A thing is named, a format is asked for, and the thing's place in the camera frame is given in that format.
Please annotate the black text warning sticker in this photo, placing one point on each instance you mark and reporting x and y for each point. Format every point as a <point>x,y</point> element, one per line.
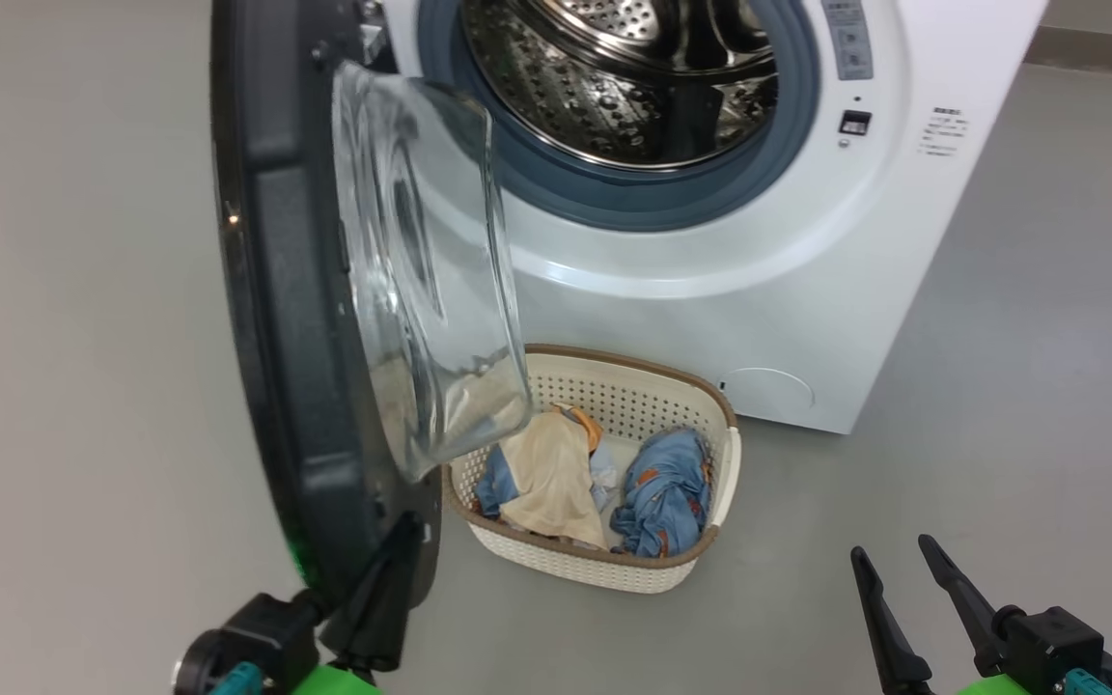
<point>943,131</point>

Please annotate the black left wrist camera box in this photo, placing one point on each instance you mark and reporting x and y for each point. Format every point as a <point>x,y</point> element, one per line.
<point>257,637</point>

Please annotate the black round washer door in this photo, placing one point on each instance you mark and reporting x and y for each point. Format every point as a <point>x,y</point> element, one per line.
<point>286,338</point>

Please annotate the blue garment with orange print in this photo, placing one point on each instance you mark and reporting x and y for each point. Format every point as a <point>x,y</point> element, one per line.
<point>662,492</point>

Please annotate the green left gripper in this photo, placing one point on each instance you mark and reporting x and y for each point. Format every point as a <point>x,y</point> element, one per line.
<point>334,681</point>

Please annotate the cream garment with blue cuffs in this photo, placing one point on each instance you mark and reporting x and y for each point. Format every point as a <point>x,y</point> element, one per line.
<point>556,473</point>

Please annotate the cream perforated laundry basket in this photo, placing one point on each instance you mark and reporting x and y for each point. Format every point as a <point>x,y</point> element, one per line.
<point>633,386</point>

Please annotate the round white filter cover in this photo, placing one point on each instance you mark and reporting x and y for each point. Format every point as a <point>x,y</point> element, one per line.
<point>766,391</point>

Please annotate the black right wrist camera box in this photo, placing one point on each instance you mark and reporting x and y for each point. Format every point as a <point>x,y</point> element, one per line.
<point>1048,647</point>

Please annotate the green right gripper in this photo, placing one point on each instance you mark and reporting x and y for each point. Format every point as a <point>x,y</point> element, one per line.
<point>995,687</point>

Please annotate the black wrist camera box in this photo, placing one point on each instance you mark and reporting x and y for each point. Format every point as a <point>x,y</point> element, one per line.
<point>1048,647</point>
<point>257,637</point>

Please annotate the white front-load washing machine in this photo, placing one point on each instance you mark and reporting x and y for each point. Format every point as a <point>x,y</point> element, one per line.
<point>807,319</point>

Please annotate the grey instruction label strip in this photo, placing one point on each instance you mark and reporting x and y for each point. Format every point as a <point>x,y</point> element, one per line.
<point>848,39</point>

